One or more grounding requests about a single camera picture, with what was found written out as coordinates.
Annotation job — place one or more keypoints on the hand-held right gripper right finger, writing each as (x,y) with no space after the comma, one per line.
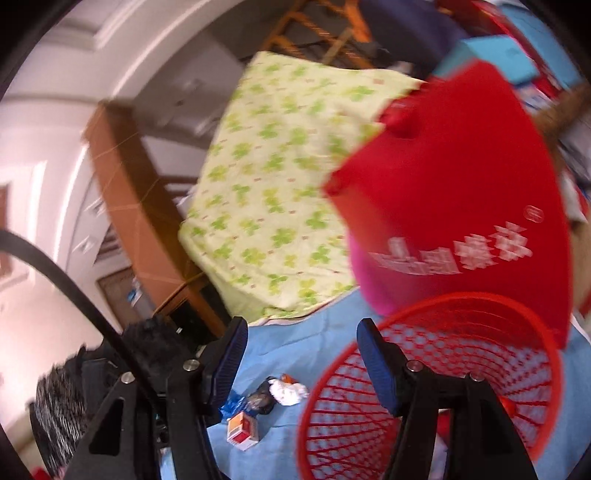
(373,364)

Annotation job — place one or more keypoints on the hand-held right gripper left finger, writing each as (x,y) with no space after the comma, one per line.
(232,353)

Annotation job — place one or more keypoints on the blue plastic bag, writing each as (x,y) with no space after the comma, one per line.
(233,406)

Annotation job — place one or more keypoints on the black wrapper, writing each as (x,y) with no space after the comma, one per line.
(261,399)

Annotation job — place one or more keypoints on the orange wrapper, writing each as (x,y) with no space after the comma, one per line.
(288,379)

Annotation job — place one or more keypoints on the white tissue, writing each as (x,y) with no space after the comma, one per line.
(288,392)

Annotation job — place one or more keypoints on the small orange white carton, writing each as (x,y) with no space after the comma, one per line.
(242,429)

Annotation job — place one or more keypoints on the red plastic mesh basket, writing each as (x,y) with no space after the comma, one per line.
(443,302)

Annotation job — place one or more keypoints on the light blue bed sheet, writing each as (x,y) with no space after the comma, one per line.
(281,346)

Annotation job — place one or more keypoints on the magenta pillow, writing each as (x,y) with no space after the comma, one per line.
(369,290)

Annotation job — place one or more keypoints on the black fuzzy garment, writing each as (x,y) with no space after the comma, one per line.
(147,339)

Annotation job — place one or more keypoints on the clover print yellow blanket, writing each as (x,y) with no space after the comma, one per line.
(277,184)

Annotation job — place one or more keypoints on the wooden headboard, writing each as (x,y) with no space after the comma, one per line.
(134,207)

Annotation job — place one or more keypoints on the grey speckled dark cloth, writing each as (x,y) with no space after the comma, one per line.
(57,410)

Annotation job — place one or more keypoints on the red printed shopping bag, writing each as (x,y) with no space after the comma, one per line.
(452,184)

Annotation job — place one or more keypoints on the white cabinet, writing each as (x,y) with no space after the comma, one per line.
(92,203)

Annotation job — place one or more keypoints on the light blue box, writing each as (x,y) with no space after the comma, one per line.
(498,57)

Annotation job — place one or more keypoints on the wooden spindle railing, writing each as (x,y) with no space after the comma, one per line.
(323,32)

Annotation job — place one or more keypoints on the dark navy garment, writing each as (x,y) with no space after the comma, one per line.
(406,32)

